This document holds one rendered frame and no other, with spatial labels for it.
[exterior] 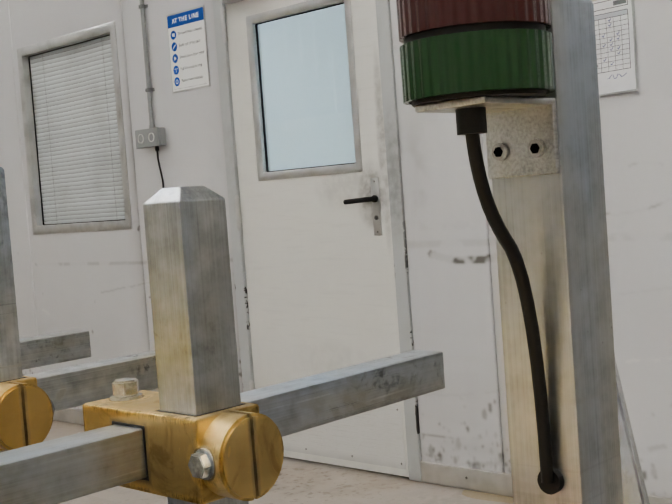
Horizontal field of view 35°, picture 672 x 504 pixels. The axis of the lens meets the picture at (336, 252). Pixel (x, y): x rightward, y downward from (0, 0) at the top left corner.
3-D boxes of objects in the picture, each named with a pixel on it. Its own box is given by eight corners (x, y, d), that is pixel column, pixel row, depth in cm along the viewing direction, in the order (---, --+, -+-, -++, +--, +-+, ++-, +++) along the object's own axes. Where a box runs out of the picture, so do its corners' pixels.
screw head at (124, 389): (130, 393, 70) (128, 375, 70) (149, 396, 69) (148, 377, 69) (103, 399, 69) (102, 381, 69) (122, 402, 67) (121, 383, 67)
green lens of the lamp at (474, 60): (462, 106, 46) (459, 56, 46) (584, 89, 42) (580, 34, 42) (372, 104, 42) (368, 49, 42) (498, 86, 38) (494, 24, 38)
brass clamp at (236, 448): (156, 460, 72) (150, 387, 72) (295, 487, 63) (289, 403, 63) (79, 482, 68) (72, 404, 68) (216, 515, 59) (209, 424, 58)
